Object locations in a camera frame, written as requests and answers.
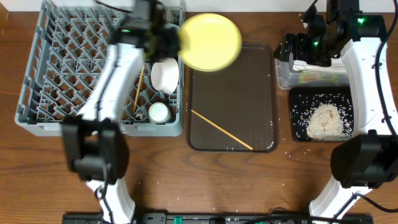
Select wooden chopstick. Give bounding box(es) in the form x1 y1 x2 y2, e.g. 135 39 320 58
132 65 145 114
190 109 253 151

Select pink white bowl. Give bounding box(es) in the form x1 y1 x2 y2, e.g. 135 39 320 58
150 58 180 95

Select yellow plate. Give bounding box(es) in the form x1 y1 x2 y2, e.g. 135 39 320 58
178 13 242 72

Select white plastic cup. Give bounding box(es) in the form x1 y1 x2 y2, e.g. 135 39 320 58
149 102 172 124

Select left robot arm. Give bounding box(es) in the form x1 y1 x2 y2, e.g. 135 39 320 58
61 0 180 223

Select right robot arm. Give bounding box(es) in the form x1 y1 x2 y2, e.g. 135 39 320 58
274 0 397 223

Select clear plastic waste container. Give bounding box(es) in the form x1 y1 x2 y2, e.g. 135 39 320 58
275 54 349 90

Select black waste tray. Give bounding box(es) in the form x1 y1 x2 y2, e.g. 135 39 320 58
289 86 354 142

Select pile of rice waste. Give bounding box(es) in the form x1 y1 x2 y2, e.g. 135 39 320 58
307 104 347 141

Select grey plastic dishwasher rack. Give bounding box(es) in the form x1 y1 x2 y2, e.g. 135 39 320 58
15 1 183 136

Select crumpled white plastic wrapper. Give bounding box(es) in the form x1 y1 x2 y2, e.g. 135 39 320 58
292 58 346 74

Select dark brown serving tray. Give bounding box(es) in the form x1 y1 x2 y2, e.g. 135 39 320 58
187 43 278 153

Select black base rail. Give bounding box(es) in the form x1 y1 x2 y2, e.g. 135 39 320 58
62 213 374 224

